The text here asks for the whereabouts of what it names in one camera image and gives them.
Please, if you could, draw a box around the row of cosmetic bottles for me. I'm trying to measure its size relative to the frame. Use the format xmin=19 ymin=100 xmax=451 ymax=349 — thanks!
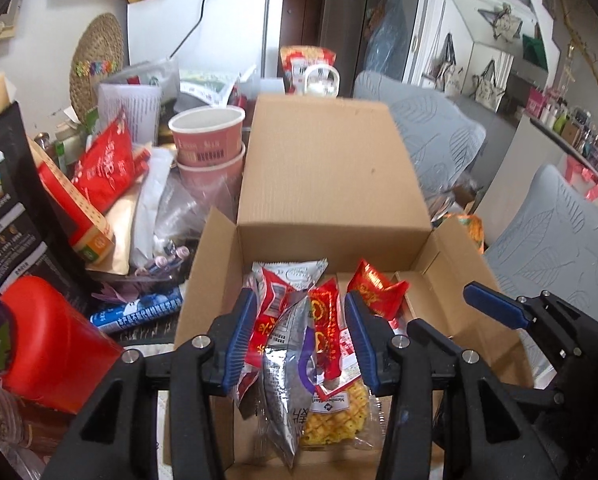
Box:
xmin=526 ymin=85 xmax=598 ymax=182

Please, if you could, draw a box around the blue plastic garment cover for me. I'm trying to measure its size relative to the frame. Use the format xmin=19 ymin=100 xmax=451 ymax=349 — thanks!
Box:
xmin=366 ymin=0 xmax=411 ymax=79

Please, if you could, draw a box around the white printed paper pouch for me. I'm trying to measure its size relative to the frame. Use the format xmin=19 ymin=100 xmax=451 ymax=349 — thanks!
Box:
xmin=98 ymin=80 xmax=163 ymax=144

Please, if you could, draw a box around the blue white tube packet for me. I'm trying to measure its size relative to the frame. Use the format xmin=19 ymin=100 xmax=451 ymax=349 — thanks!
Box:
xmin=90 ymin=287 xmax=186 ymax=334

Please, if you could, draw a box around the red yellow-print snack packet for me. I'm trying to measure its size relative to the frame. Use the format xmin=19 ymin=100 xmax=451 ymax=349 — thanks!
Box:
xmin=306 ymin=280 xmax=361 ymax=397

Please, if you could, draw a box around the brown door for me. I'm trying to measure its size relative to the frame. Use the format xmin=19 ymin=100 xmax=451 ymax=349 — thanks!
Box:
xmin=279 ymin=0 xmax=327 ymax=49

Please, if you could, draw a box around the round woven mat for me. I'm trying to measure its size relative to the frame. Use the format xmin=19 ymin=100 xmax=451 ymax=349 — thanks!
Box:
xmin=69 ymin=13 xmax=126 ymax=122

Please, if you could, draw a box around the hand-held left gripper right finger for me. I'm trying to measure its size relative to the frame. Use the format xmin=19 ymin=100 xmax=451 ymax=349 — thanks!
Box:
xmin=344 ymin=290 xmax=560 ymax=480

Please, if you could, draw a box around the red plastic canister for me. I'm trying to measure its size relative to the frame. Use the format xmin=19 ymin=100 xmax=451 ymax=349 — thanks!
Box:
xmin=0 ymin=276 xmax=123 ymax=416

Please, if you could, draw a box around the orange green snack bag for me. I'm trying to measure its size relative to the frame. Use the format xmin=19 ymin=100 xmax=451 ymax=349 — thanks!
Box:
xmin=444 ymin=212 xmax=486 ymax=254

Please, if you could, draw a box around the bamboo pole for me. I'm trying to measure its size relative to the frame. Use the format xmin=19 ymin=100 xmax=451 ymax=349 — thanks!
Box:
xmin=549 ymin=0 xmax=598 ymax=121

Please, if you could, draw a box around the pink paper cup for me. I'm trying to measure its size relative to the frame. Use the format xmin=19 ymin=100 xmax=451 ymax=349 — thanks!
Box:
xmin=176 ymin=142 xmax=245 ymax=202
xmin=168 ymin=106 xmax=246 ymax=167

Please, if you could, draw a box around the yellow waffle clear packet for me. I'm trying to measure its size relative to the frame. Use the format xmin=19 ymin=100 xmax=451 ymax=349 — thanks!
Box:
xmin=299 ymin=380 xmax=381 ymax=449

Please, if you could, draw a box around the red carton orange end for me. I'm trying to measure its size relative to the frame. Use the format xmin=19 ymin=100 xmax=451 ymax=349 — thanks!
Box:
xmin=36 ymin=152 xmax=116 ymax=264

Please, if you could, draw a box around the silver purple snack bag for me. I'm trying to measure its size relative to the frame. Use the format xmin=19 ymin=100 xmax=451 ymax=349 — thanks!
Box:
xmin=261 ymin=304 xmax=331 ymax=474

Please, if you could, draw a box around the black power cable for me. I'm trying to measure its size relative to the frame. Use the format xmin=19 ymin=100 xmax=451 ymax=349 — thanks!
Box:
xmin=171 ymin=0 xmax=217 ymax=58

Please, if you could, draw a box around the brown cardboard box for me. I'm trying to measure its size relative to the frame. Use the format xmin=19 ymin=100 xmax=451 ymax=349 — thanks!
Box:
xmin=164 ymin=94 xmax=534 ymax=480

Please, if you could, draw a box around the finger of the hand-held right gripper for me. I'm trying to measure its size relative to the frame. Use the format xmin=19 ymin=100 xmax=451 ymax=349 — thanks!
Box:
xmin=408 ymin=317 xmax=566 ymax=409
xmin=463 ymin=282 xmax=598 ymax=357

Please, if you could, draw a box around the grey covered chair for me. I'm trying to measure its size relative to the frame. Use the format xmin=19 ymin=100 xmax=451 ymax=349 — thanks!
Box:
xmin=484 ymin=164 xmax=598 ymax=327
xmin=353 ymin=70 xmax=488 ymax=202

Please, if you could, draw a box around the black stand-up pouch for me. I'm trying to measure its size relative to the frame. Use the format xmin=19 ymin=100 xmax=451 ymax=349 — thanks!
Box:
xmin=0 ymin=101 xmax=88 ymax=307

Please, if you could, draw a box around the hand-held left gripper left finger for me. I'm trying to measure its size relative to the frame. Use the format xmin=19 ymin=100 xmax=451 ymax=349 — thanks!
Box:
xmin=39 ymin=287 xmax=257 ymax=480

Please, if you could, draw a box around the orange red snack bag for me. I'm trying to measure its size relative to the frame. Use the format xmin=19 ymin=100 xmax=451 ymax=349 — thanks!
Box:
xmin=279 ymin=46 xmax=340 ymax=95

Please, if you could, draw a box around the white patterned snack packet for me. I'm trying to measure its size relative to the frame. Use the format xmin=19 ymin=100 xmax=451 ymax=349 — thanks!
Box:
xmin=251 ymin=258 xmax=329 ymax=302

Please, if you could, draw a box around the small pink red packet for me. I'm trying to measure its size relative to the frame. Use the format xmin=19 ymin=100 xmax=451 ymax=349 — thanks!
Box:
xmin=234 ymin=310 xmax=276 ymax=409

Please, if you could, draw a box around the green white pouch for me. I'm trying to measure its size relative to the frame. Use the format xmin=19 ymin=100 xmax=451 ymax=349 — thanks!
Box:
xmin=179 ymin=67 xmax=246 ymax=107

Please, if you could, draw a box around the canvas tote bag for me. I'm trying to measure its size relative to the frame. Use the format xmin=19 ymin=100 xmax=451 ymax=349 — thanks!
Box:
xmin=431 ymin=34 xmax=466 ymax=94

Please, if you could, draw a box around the white teapot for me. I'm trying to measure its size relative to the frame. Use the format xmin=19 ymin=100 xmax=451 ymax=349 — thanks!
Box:
xmin=303 ymin=62 xmax=342 ymax=97

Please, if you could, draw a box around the shiny red snack packet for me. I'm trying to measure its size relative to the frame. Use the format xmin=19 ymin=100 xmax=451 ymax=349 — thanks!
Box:
xmin=346 ymin=259 xmax=411 ymax=322

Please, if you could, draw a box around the pink ribbon bow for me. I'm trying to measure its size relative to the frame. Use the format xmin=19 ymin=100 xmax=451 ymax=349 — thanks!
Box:
xmin=566 ymin=155 xmax=598 ymax=202

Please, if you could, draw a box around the white fridge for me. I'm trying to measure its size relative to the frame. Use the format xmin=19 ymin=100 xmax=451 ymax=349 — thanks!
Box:
xmin=126 ymin=0 xmax=285 ymax=82

